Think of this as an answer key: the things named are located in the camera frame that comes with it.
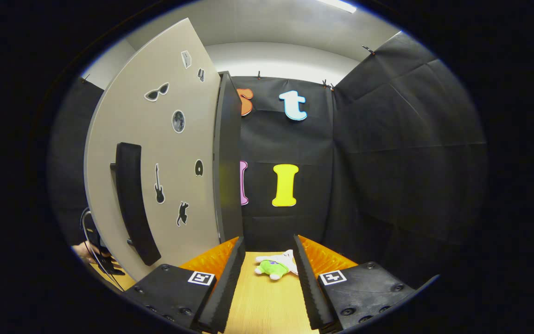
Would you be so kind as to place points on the dark grey cabinet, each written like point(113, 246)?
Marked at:
point(230, 162)

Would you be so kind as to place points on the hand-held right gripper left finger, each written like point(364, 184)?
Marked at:
point(227, 292)

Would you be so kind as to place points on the black backdrop cloth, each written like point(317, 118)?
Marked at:
point(387, 162)

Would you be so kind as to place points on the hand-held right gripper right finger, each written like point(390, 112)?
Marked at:
point(308, 287)

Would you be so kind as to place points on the white and green plush toy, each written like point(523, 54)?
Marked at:
point(271, 268)

